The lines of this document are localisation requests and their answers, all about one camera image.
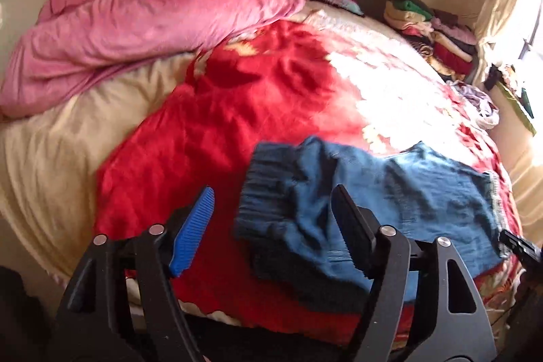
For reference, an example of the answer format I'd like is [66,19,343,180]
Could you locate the blue denim pants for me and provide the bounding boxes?
[233,136,510,314]

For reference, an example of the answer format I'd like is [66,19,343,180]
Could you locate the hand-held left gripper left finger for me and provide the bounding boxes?
[54,187,216,362]

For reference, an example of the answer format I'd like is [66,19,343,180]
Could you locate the pale patterned bedspread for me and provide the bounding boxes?
[303,1,425,49]

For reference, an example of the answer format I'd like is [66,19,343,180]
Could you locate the white bag of clothes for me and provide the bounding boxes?
[450,81,501,129]

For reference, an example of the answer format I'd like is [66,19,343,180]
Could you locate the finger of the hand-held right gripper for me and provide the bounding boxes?
[498,230,543,273]

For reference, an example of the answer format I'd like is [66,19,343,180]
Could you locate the window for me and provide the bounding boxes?
[492,0,543,66]

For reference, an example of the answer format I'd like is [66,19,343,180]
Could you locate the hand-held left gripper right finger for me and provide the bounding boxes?
[331,185,497,362]

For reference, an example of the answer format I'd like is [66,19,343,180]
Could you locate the red floral blanket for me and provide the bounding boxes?
[95,8,524,350]

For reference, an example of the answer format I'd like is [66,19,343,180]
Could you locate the cream bed sheet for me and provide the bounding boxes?
[0,52,200,282]

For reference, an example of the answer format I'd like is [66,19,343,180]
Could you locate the pile of folded clothes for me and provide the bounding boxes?
[384,0,480,83]

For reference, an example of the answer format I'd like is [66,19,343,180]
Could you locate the pink duvet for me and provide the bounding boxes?
[0,0,310,119]

